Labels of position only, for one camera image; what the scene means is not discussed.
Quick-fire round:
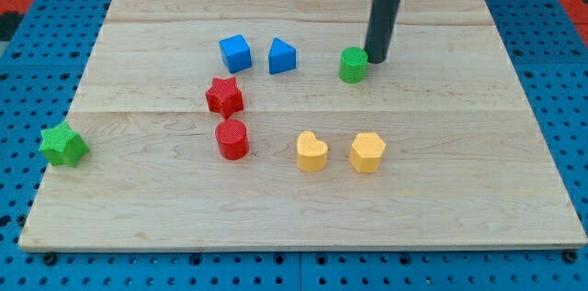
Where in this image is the green cylinder block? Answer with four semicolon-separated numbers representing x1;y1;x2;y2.
339;47;368;84

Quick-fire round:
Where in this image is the red star block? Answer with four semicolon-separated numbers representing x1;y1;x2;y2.
205;77;244;119

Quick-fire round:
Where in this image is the green star block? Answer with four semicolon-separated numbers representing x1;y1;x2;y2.
39;121;89;167

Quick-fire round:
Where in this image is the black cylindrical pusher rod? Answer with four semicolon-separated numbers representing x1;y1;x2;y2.
364;0;401;64

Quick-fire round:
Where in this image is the yellow hexagon block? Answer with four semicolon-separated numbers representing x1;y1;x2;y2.
349;132;386;173

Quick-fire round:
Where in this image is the yellow heart block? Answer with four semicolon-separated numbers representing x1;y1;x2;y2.
296;130;328;172

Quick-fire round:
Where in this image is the blue triangle block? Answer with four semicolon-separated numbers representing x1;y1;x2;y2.
268;38;297;74

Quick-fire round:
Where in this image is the blue cube block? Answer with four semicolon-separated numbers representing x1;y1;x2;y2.
219;34;253;73

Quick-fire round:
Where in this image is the red cylinder block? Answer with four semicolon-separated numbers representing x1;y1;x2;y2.
215;119;249;160

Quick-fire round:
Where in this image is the light wooden board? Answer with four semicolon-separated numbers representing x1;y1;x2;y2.
19;0;587;252

